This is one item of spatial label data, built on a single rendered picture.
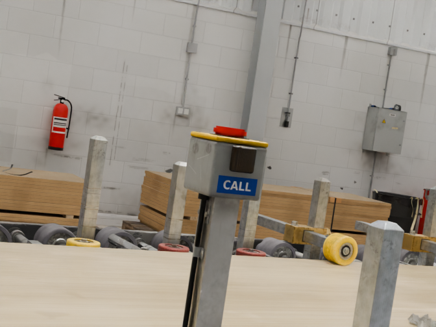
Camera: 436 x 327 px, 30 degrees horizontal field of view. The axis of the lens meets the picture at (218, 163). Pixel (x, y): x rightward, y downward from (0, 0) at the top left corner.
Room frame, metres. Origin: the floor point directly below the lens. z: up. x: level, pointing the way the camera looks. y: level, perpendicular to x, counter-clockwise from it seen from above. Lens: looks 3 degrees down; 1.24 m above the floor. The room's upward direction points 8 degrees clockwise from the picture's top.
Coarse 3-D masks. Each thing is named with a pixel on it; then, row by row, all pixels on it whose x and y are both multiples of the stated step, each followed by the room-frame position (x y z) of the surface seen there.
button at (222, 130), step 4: (216, 128) 0.96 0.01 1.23; (220, 128) 0.95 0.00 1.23; (224, 128) 0.95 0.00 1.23; (228, 128) 0.95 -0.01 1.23; (232, 128) 0.95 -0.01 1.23; (236, 128) 0.95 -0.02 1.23; (216, 132) 0.96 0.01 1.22; (220, 132) 0.95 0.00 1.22; (224, 132) 0.95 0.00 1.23; (228, 132) 0.95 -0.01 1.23; (232, 132) 0.95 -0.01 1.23; (236, 132) 0.95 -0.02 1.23; (240, 132) 0.95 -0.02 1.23; (244, 132) 0.96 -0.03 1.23; (232, 136) 0.95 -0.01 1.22; (236, 136) 0.95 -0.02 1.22; (240, 136) 0.96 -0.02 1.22
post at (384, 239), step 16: (384, 224) 1.08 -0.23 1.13; (368, 240) 1.09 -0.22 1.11; (384, 240) 1.07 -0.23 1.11; (400, 240) 1.08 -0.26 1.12; (368, 256) 1.09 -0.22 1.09; (384, 256) 1.07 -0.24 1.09; (368, 272) 1.08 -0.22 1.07; (384, 272) 1.07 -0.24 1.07; (368, 288) 1.08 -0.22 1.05; (384, 288) 1.08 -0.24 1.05; (368, 304) 1.08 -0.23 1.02; (384, 304) 1.08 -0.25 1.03; (368, 320) 1.07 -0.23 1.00; (384, 320) 1.08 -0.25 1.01
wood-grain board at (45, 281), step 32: (0, 256) 1.64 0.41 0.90; (32, 256) 1.69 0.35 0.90; (64, 256) 1.74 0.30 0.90; (96, 256) 1.79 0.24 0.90; (128, 256) 1.85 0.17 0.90; (160, 256) 1.91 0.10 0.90; (256, 256) 2.11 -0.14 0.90; (0, 288) 1.37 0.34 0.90; (32, 288) 1.41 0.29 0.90; (64, 288) 1.44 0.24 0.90; (96, 288) 1.48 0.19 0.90; (128, 288) 1.52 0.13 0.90; (160, 288) 1.56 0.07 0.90; (256, 288) 1.70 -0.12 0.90; (288, 288) 1.75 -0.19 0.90; (320, 288) 1.80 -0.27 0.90; (352, 288) 1.86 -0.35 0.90; (416, 288) 1.98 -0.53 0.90; (0, 320) 1.18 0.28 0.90; (32, 320) 1.21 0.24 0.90; (64, 320) 1.23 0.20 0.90; (96, 320) 1.26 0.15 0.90; (128, 320) 1.29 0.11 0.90; (160, 320) 1.32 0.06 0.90; (224, 320) 1.38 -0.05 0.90; (256, 320) 1.42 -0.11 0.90; (288, 320) 1.45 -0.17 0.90; (320, 320) 1.49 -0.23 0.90; (352, 320) 1.53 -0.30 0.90
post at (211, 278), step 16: (224, 208) 0.95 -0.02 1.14; (208, 224) 0.95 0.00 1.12; (224, 224) 0.95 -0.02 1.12; (208, 240) 0.94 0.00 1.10; (224, 240) 0.95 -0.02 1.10; (192, 256) 0.97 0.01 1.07; (208, 256) 0.94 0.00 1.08; (224, 256) 0.96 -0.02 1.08; (192, 272) 0.95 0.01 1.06; (208, 272) 0.95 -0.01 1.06; (224, 272) 0.96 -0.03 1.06; (192, 288) 0.95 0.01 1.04; (208, 288) 0.95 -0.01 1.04; (224, 288) 0.96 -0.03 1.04; (192, 304) 0.96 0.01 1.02; (208, 304) 0.95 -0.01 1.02; (192, 320) 0.95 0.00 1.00; (208, 320) 0.95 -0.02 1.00
